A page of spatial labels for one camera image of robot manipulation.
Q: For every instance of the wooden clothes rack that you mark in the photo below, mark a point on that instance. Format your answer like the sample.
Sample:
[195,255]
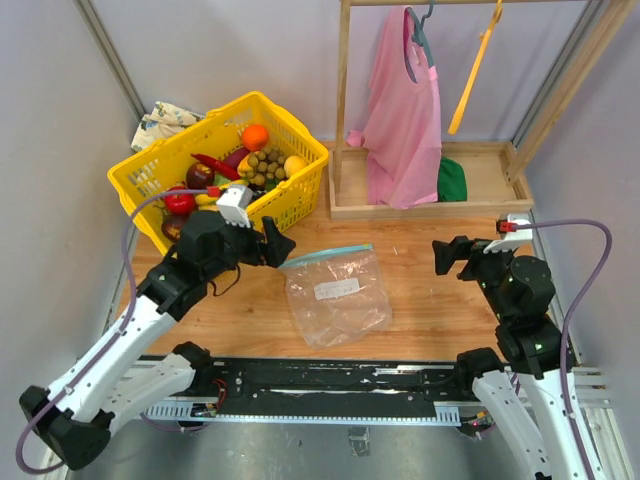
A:
[495,170]

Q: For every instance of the yellow plastic basket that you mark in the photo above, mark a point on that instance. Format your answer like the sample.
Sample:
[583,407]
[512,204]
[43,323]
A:
[165,163]

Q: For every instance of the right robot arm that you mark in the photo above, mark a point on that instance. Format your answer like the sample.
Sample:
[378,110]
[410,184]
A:
[527,383]

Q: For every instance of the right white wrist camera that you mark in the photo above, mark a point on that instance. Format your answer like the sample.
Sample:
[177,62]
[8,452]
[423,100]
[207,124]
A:
[513,234]

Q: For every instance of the left aluminium frame post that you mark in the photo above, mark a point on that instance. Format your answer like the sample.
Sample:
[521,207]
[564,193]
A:
[101,37]

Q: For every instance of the pink shirt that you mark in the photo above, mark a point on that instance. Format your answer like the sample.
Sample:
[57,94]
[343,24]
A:
[403,131]

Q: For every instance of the clear zip top bag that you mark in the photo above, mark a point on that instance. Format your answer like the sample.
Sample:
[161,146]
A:
[337,296]

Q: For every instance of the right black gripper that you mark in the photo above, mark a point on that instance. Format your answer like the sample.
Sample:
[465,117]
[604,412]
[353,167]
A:
[458,248]

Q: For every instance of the yellow banana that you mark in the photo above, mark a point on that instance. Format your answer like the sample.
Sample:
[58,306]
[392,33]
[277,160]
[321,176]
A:
[212,194]

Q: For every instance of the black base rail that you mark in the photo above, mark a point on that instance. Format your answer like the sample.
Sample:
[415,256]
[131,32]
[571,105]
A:
[320,391]

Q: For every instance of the yellow lemon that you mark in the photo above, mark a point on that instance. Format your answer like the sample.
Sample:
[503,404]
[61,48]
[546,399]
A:
[293,165]

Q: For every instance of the red chili pepper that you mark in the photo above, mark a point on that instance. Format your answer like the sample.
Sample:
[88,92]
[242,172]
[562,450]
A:
[218,166]

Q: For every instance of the right aluminium frame post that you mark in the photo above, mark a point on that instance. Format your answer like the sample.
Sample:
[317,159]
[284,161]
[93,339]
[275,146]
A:
[583,25]

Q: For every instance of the yellow clothes hanger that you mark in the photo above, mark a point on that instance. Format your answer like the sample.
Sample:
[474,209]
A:
[461,108]

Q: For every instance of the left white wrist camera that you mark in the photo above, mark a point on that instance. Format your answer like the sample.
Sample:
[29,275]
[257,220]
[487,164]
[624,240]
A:
[233,203]

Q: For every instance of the orange fruit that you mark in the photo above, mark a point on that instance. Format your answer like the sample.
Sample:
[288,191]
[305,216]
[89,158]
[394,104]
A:
[255,137]

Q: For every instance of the brown longan bunch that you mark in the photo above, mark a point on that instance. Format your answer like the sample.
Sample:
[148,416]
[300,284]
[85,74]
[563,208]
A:
[265,167]

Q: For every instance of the bright red apple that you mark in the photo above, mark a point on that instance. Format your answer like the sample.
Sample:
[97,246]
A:
[181,204]

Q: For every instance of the aluminium frame post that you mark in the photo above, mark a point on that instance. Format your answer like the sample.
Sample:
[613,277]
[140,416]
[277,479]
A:
[583,25]
[101,37]

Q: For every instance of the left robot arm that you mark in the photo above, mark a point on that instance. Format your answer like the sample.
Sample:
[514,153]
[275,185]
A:
[77,415]

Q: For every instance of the patterned cloth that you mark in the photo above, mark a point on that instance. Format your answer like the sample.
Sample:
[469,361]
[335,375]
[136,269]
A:
[164,121]

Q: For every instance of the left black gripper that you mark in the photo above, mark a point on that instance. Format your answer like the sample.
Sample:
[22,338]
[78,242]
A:
[275,250]

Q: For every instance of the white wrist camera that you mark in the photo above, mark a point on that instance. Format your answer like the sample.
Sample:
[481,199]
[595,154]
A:
[513,234]
[233,203]

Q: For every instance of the teal clothes hanger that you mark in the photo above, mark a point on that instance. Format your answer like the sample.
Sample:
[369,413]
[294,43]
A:
[419,35]

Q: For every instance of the purple sweet potato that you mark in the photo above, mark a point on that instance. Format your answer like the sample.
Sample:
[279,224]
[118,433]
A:
[235,158]

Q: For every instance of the green cloth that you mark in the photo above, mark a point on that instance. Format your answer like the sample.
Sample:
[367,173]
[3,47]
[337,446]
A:
[451,183]

